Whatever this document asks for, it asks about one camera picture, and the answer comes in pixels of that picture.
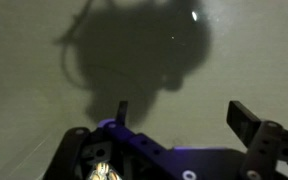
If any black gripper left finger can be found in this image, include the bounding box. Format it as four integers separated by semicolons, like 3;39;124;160
116;101;128;125

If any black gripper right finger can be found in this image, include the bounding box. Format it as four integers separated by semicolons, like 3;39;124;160
226;101;261;146

